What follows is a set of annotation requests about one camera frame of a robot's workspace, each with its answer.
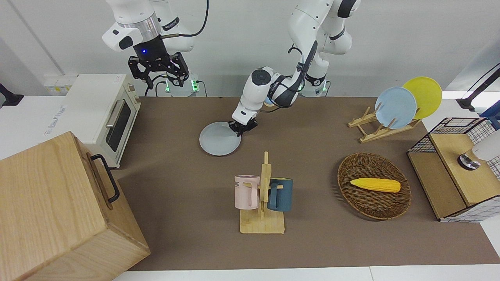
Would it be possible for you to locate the gray plate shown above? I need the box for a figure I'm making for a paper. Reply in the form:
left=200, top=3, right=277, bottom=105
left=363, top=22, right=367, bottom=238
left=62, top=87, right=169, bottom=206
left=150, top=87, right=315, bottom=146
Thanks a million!
left=199, top=122, right=241, bottom=157

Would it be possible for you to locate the wooden mug stand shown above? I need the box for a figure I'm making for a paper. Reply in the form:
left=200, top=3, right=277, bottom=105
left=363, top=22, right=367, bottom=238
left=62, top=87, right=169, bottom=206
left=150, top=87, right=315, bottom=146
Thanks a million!
left=239, top=151, right=285, bottom=235

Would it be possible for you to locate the yellow corn cob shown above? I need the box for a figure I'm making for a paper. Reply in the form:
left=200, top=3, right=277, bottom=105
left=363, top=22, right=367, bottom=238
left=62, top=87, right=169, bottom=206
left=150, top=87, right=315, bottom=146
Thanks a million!
left=350, top=178, right=401, bottom=193

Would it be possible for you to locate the white printed box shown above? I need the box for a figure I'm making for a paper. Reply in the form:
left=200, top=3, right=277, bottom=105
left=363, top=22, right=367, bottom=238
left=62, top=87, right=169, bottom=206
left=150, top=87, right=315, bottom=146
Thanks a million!
left=0, top=96, right=79, bottom=160

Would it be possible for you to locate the white wall socket strip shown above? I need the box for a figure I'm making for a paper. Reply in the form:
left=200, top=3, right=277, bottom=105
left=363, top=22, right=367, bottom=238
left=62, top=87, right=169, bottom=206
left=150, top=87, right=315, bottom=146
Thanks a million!
left=44, top=76, right=77, bottom=94

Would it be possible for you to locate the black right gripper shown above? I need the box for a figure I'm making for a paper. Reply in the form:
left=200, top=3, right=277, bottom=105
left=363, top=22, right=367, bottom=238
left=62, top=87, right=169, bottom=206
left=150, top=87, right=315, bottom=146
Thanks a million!
left=128, top=35, right=191, bottom=90

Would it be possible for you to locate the brown wicker basket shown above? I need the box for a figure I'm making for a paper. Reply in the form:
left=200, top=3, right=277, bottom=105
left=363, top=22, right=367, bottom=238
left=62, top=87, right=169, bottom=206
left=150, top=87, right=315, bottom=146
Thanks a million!
left=337, top=153, right=412, bottom=221

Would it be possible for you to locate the brown table mat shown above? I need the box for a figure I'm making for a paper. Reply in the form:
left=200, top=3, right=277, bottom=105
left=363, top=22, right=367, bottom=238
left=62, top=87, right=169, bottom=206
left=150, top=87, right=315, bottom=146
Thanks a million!
left=111, top=96, right=500, bottom=271

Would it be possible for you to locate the black clamp mount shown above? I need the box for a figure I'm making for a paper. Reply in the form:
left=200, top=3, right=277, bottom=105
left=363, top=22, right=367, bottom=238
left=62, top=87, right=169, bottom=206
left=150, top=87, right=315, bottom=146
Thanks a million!
left=0, top=83, right=24, bottom=107

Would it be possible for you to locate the black box handle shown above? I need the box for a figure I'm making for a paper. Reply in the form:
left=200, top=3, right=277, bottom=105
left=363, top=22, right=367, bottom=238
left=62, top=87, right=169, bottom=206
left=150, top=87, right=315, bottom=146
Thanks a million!
left=91, top=154, right=120, bottom=204

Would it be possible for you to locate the pink mug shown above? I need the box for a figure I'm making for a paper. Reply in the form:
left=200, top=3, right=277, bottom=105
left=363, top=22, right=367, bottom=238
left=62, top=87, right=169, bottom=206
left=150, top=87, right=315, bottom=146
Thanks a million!
left=234, top=175, right=261, bottom=210

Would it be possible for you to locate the white object with metal base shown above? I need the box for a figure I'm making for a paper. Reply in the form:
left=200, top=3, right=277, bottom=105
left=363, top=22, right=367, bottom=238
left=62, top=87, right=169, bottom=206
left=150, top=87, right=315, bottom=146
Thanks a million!
left=458, top=129, right=500, bottom=171

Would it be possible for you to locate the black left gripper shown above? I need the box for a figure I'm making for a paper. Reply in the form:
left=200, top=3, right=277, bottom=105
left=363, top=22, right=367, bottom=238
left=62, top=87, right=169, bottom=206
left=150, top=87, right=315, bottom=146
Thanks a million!
left=229, top=119, right=259, bottom=137

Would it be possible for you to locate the large wooden box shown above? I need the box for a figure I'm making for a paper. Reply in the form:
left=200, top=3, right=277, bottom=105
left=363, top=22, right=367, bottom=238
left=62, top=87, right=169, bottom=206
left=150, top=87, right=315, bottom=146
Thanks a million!
left=0, top=131, right=151, bottom=281

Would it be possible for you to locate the black camera stand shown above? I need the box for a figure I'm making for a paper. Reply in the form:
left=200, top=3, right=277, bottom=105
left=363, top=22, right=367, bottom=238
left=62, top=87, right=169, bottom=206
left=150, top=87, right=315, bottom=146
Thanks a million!
left=456, top=62, right=500, bottom=112

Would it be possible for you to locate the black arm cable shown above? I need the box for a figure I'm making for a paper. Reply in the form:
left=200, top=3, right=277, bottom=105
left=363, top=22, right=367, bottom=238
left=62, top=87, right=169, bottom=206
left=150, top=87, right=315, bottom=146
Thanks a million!
left=260, top=39, right=319, bottom=114
left=161, top=0, right=209, bottom=39

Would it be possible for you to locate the white toaster oven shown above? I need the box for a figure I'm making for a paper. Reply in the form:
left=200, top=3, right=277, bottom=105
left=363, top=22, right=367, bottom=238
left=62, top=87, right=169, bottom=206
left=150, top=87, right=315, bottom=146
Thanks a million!
left=55, top=74, right=142, bottom=169

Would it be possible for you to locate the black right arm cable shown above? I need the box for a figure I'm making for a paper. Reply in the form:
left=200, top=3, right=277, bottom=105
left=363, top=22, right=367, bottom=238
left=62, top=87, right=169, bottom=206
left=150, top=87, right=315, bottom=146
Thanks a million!
left=161, top=0, right=209, bottom=39

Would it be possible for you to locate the light blue plate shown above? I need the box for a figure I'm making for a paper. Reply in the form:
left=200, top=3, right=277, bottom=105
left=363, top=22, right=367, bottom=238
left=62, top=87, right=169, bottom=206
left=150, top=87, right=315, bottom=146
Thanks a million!
left=375, top=87, right=417, bottom=130

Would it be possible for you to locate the yellow plate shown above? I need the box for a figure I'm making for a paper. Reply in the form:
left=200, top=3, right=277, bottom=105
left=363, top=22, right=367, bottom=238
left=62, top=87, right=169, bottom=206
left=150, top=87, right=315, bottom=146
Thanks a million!
left=403, top=77, right=442, bottom=120

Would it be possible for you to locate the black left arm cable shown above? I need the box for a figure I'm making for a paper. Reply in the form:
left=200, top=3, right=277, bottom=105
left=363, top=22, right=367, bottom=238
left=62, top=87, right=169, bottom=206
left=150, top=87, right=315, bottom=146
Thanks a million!
left=260, top=39, right=319, bottom=114

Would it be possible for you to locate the blue object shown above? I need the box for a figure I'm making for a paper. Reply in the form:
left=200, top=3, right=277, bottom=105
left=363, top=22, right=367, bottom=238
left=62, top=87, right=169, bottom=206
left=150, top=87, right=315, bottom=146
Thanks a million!
left=480, top=105, right=500, bottom=129

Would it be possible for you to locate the wire grid wooden shelf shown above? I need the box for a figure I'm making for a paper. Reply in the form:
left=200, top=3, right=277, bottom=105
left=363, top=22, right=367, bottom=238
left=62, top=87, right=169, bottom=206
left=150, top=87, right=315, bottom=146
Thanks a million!
left=407, top=117, right=500, bottom=223

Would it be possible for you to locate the dark blue mug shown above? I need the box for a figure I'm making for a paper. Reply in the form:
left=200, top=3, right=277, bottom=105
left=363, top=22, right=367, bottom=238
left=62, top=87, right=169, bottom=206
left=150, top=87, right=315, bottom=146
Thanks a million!
left=268, top=178, right=293, bottom=212

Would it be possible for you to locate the wooden plate rack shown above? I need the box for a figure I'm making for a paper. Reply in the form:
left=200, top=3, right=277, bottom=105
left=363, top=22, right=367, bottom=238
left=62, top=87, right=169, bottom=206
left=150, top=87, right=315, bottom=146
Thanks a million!
left=348, top=102, right=422, bottom=144

